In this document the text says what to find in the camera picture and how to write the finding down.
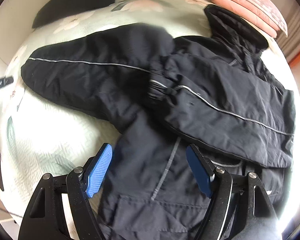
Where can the black jacket with reflective piping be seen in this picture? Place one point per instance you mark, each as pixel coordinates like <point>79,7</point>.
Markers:
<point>162,94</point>

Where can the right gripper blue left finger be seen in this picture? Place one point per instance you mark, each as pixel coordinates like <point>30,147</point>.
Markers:
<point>96,170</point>

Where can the salmon pink pillow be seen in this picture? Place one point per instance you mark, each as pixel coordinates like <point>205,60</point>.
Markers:
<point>240,7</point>

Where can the bed with floral quilt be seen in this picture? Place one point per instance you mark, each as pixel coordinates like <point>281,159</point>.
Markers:
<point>37,136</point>

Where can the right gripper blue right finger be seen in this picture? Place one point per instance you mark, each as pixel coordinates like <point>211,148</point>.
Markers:
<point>203,174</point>

